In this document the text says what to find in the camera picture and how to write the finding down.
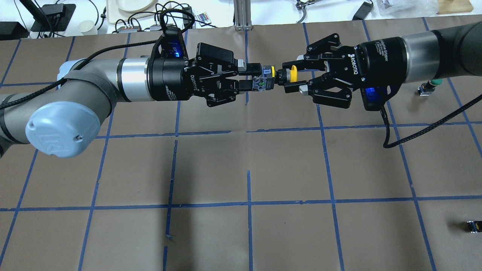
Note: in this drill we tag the wooden cutting board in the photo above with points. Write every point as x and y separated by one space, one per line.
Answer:
454 6

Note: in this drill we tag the black button contact block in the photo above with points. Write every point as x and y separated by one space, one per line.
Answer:
474 226

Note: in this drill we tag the white paper cup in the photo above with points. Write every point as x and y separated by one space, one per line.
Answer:
87 27

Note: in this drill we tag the yellow push button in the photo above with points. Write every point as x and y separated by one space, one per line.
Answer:
270 77

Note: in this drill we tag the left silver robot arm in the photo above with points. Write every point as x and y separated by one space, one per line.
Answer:
63 118

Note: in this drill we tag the black power adapter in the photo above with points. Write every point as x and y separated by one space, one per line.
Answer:
363 11

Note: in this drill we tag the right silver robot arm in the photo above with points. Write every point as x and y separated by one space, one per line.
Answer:
435 54

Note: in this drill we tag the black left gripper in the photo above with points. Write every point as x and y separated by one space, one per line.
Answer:
165 81

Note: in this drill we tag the beige tray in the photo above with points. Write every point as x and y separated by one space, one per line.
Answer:
114 13

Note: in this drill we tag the beige round plate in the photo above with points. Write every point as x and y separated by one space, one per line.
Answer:
132 6

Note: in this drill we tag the small usb hub box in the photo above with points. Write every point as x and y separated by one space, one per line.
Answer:
126 29

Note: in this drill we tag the aluminium frame post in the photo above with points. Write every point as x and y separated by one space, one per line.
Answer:
242 15

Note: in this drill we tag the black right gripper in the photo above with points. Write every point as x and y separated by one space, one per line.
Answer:
378 62

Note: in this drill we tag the green push button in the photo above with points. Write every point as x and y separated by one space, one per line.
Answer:
427 88

